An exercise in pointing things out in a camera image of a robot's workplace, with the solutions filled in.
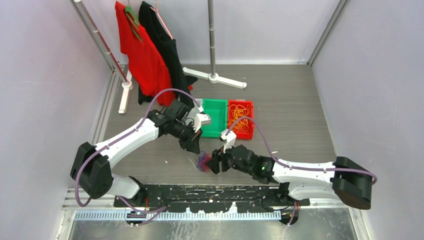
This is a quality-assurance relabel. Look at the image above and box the green plastic bin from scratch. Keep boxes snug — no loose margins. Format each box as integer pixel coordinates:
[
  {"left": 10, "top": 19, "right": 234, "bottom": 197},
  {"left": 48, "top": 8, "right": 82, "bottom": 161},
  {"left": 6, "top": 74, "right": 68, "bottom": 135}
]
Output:
[{"left": 201, "top": 98, "right": 228, "bottom": 138}]

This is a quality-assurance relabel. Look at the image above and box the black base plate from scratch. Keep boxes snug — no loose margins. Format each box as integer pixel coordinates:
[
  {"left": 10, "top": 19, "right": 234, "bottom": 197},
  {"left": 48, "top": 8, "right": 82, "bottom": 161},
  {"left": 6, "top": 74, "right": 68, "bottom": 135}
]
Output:
[{"left": 127, "top": 183, "right": 296, "bottom": 214}]

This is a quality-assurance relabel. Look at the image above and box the red plastic bin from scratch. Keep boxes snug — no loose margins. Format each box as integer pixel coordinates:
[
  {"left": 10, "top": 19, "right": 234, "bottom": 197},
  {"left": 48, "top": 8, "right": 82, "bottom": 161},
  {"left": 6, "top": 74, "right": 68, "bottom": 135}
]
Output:
[{"left": 227, "top": 99, "right": 254, "bottom": 140}]

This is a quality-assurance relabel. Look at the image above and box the pink clothes hanger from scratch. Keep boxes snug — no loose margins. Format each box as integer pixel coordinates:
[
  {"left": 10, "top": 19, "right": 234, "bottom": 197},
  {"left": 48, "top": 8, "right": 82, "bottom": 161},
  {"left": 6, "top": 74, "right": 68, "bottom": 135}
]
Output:
[{"left": 150, "top": 7, "right": 174, "bottom": 40}]

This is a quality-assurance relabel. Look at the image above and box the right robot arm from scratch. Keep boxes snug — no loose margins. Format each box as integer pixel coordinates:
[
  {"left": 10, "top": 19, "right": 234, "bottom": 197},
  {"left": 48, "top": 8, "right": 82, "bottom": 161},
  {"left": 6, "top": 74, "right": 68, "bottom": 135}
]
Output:
[{"left": 205, "top": 145, "right": 375, "bottom": 210}]

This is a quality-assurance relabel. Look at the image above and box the green clothes hanger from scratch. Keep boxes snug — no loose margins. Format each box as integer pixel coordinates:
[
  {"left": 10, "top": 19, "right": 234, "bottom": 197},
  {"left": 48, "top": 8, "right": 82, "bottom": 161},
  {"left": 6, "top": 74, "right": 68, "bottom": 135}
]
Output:
[{"left": 124, "top": 5, "right": 142, "bottom": 42}]

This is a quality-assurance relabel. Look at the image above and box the black t-shirt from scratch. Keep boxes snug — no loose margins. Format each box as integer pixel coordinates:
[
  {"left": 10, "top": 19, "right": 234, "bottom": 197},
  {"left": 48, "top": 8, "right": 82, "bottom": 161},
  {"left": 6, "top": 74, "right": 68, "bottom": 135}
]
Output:
[{"left": 138, "top": 1, "right": 198, "bottom": 94}]

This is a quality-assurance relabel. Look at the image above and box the yellow cable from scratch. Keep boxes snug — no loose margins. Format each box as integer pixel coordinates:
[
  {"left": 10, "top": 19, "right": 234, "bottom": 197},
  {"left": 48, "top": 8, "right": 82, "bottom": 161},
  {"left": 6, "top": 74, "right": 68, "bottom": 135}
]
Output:
[{"left": 228, "top": 103, "right": 252, "bottom": 135}]

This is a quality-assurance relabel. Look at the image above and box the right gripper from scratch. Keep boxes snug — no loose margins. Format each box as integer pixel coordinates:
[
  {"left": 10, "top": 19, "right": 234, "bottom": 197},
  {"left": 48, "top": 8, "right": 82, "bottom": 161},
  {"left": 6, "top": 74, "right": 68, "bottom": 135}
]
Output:
[{"left": 205, "top": 139, "right": 253, "bottom": 175}]

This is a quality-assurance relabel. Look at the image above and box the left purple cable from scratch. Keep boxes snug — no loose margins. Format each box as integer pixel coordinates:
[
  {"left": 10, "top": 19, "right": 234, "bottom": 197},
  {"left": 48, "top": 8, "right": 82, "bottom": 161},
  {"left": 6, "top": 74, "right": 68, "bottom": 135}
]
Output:
[{"left": 74, "top": 88, "right": 205, "bottom": 227}]

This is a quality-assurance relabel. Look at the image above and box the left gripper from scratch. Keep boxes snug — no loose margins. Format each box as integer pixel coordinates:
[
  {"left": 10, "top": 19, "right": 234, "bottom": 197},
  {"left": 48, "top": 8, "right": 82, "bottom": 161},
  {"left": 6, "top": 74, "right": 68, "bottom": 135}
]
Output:
[{"left": 170, "top": 120, "right": 203, "bottom": 154}]

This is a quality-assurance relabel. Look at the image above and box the garment rack centre pole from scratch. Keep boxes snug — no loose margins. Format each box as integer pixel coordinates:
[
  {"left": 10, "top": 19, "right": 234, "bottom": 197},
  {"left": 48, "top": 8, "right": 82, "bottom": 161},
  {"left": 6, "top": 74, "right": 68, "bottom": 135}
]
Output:
[{"left": 182, "top": 0, "right": 247, "bottom": 89}]

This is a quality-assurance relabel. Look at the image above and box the white plastic bin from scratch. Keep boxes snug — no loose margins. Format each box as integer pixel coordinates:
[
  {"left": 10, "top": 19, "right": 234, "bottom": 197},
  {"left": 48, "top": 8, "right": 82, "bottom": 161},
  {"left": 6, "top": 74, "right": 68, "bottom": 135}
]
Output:
[{"left": 193, "top": 98, "right": 204, "bottom": 109}]

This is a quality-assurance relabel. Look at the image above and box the aluminium rail frame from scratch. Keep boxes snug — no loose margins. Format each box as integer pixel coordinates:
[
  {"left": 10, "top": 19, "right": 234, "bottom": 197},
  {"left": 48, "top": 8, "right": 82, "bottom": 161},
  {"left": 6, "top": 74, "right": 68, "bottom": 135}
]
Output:
[{"left": 61, "top": 186, "right": 365, "bottom": 222}]

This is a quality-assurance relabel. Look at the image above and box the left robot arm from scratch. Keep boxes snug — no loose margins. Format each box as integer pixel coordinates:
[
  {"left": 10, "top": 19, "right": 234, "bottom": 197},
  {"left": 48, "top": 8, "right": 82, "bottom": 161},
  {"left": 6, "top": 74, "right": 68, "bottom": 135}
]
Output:
[{"left": 70, "top": 100, "right": 211, "bottom": 207}]

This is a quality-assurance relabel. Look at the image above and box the red t-shirt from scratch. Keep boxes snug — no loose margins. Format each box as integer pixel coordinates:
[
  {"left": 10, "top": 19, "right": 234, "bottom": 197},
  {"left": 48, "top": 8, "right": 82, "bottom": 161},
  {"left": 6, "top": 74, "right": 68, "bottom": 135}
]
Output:
[{"left": 114, "top": 1, "right": 172, "bottom": 105}]

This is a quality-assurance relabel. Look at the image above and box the cable bundle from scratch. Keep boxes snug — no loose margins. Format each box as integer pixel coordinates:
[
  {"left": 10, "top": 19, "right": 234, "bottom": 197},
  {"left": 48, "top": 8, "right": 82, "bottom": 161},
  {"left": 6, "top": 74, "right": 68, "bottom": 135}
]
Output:
[{"left": 196, "top": 151, "right": 213, "bottom": 174}]

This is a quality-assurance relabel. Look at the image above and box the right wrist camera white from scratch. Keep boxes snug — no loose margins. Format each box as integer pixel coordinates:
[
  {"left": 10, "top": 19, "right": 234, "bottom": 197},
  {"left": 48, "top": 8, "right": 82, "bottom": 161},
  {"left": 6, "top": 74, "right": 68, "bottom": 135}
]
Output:
[{"left": 219, "top": 129, "right": 237, "bottom": 153}]

